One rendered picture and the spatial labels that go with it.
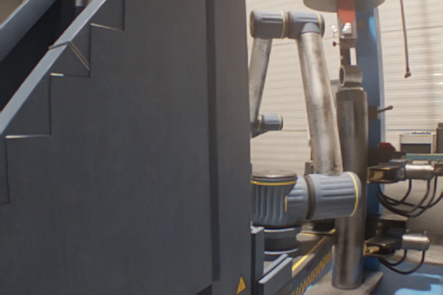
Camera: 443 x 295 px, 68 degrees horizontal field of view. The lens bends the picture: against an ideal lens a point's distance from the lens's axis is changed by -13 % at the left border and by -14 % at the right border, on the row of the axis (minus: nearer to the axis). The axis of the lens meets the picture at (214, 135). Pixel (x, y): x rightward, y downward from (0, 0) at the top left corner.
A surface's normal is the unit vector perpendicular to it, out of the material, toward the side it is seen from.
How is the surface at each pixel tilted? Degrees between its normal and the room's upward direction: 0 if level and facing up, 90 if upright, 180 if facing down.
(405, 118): 90
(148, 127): 90
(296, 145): 90
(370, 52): 90
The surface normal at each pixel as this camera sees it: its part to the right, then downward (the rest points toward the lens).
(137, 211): 0.84, 0.00
